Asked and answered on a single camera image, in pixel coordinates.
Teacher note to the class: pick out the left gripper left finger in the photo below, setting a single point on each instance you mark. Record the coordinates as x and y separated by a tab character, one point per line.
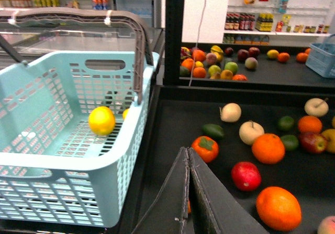
169	211

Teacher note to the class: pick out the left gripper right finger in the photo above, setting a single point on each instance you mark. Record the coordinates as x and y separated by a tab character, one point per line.
214	209

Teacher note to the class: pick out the yellow lemon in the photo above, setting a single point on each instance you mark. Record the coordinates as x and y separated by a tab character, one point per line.
102	121

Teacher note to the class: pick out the teal plastic shopping basket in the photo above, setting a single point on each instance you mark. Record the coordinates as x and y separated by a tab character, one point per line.
54	169

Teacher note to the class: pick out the large orange near lemon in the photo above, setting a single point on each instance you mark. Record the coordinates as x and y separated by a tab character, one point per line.
268	149

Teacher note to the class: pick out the black metal shelf rack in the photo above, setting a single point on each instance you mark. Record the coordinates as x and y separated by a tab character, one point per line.
179	108

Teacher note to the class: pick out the peach on far shelf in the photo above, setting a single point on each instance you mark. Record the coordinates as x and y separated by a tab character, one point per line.
251	63

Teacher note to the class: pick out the yellow lemon far shelf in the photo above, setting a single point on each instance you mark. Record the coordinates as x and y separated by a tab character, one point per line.
272	54

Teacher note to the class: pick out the orange far shelf right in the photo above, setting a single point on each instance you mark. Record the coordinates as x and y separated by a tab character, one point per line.
283	57

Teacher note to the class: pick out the white sauce shelf unit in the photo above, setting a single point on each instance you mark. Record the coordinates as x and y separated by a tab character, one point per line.
285	22

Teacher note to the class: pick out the red pomegranate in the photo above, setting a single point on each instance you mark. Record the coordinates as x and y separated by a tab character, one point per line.
246	176

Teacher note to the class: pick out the orange persimmon green calyx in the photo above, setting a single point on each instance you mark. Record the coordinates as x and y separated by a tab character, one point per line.
206	147

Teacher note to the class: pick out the orange at left edge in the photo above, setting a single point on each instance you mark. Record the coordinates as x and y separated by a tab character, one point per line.
278	209

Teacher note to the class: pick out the dark green avocado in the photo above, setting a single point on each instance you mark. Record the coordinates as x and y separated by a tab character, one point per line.
213	131

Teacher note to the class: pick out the white pear with stem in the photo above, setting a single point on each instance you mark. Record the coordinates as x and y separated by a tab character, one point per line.
249	131

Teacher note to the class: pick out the green lime near apple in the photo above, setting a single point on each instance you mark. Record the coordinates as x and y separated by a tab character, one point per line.
290	142

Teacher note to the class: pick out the green lime upper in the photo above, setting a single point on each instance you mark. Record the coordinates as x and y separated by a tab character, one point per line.
285	123

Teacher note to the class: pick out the pink peach front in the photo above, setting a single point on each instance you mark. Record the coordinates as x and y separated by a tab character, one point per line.
326	226

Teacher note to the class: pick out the red yellow apple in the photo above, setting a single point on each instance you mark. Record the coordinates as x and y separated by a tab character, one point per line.
312	142

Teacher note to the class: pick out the small orange tangerine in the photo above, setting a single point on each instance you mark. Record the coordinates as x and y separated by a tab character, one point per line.
309	124

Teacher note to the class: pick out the yellow orange persimmon fruit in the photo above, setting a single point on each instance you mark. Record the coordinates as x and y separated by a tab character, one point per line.
329	135

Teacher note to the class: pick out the white pear long stem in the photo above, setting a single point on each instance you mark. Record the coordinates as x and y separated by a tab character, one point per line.
316	107

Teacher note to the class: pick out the small blue plastic basket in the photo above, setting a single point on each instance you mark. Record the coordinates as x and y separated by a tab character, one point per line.
321	57

